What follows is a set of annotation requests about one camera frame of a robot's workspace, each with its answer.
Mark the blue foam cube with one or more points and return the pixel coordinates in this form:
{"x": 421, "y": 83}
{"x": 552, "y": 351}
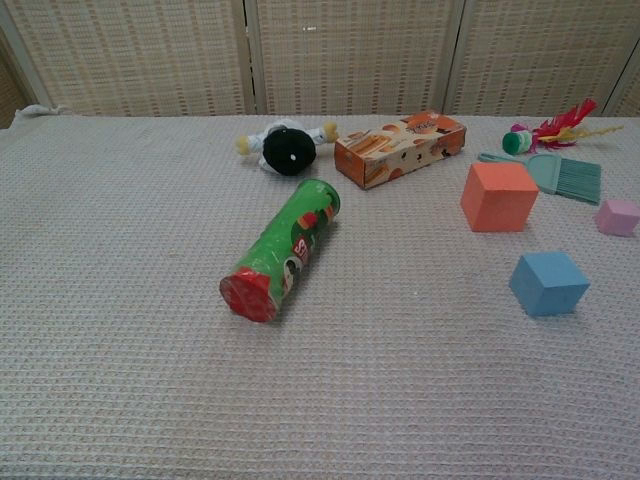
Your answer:
{"x": 547, "y": 282}

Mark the small pink foam cube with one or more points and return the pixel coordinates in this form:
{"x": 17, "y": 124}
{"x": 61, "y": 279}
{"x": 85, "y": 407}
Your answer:
{"x": 617, "y": 217}

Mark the teal hand brush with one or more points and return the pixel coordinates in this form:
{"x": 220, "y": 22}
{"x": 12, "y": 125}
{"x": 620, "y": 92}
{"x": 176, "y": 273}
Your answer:
{"x": 575, "y": 182}

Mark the green chip can red lid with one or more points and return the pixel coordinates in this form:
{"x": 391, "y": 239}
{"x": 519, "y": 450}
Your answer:
{"x": 285, "y": 240}

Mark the plush doll black hair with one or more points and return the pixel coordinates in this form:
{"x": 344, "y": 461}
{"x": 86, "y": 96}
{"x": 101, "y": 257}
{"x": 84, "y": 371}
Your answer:
{"x": 287, "y": 150}

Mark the orange biscuit box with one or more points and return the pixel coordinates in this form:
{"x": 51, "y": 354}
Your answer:
{"x": 400, "y": 150}

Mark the large orange foam cube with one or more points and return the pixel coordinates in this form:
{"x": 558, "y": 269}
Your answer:
{"x": 495, "y": 200}

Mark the beige waffle tablecloth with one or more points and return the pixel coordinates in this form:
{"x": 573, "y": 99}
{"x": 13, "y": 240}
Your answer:
{"x": 150, "y": 350}

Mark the feather shuttlecock green base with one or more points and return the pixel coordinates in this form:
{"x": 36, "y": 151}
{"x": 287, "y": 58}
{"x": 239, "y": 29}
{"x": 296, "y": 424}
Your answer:
{"x": 515, "y": 142}

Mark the woven bamboo folding screen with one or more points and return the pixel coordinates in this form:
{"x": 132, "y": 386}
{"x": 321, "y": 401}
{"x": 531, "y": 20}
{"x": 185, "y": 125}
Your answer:
{"x": 150, "y": 50}

